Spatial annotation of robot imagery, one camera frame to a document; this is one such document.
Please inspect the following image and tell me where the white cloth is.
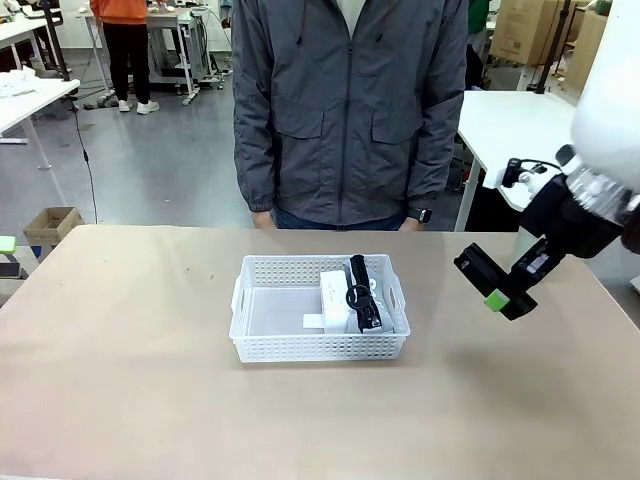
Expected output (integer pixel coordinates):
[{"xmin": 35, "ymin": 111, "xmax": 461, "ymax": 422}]
[{"xmin": 0, "ymin": 68, "xmax": 40, "ymax": 99}]

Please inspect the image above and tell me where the person in green top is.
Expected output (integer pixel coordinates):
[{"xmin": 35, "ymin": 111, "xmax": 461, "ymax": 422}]
[{"xmin": 467, "ymin": 0, "xmax": 494, "ymax": 36}]

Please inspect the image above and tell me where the open cardboard box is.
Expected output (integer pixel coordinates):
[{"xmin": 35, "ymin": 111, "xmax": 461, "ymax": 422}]
[{"xmin": 22, "ymin": 206, "xmax": 85, "ymax": 259}]

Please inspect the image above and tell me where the black block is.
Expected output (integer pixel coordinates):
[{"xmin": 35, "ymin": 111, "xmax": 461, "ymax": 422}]
[{"xmin": 0, "ymin": 252, "xmax": 27, "ymax": 280}]

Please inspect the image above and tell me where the white rectangular box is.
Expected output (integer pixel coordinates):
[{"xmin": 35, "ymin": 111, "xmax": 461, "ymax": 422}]
[{"xmin": 319, "ymin": 269, "xmax": 354, "ymax": 334}]

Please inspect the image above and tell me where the white table with cloth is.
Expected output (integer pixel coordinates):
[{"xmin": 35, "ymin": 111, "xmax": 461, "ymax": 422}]
[{"xmin": 0, "ymin": 77, "xmax": 81, "ymax": 201}]

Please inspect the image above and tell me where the large cardboard box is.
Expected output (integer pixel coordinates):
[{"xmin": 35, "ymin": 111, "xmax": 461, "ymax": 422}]
[{"xmin": 488, "ymin": 0, "xmax": 569, "ymax": 67}]

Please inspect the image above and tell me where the white perforated plastic basket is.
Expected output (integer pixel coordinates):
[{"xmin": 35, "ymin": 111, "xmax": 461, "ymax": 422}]
[{"xmin": 228, "ymin": 253, "xmax": 412, "ymax": 365}]

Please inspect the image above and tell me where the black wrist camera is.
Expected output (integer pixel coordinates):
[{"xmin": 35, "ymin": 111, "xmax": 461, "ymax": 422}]
[{"xmin": 501, "ymin": 157, "xmax": 549, "ymax": 194}]

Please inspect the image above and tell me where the tall cardboard box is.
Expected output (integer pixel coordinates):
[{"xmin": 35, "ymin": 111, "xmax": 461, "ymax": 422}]
[{"xmin": 564, "ymin": 9, "xmax": 609, "ymax": 94}]

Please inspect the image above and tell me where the person's left forearm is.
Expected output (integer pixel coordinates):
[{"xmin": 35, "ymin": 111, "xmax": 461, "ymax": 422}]
[{"xmin": 408, "ymin": 124, "xmax": 464, "ymax": 214}]

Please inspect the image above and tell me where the person in grey jacket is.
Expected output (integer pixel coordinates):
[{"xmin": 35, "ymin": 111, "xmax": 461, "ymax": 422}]
[{"xmin": 232, "ymin": 0, "xmax": 469, "ymax": 232}]

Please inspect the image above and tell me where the white empty table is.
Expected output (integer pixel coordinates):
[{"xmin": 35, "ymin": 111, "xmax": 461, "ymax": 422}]
[{"xmin": 453, "ymin": 89, "xmax": 584, "ymax": 232}]

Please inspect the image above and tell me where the person's right forearm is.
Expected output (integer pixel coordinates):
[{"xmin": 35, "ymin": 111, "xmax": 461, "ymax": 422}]
[{"xmin": 232, "ymin": 124, "xmax": 281, "ymax": 215}]

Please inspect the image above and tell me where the white background desk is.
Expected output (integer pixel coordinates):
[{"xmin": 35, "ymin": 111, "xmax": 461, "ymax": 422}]
[{"xmin": 0, "ymin": 17, "xmax": 64, "ymax": 71}]

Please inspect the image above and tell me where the black floor cable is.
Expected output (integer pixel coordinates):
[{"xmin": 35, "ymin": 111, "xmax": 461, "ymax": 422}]
[{"xmin": 69, "ymin": 97, "xmax": 100, "ymax": 225}]

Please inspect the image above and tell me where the person in orange top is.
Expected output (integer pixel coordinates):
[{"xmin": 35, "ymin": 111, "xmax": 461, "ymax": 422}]
[{"xmin": 89, "ymin": 0, "xmax": 161, "ymax": 115}]

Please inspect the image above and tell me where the black slanted stand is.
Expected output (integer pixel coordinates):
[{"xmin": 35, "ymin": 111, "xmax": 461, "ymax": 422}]
[{"xmin": 533, "ymin": 0, "xmax": 572, "ymax": 95}]

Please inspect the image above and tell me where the grey workshop table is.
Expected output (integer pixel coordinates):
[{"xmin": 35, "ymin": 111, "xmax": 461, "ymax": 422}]
[{"xmin": 82, "ymin": 7, "xmax": 214, "ymax": 106}]

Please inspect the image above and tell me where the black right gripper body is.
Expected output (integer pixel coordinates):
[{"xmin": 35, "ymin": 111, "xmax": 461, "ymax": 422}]
[{"xmin": 508, "ymin": 173, "xmax": 625, "ymax": 292}]

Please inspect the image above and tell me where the black pole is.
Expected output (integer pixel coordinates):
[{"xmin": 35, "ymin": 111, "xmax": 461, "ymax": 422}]
[{"xmin": 38, "ymin": 0, "xmax": 72, "ymax": 82}]

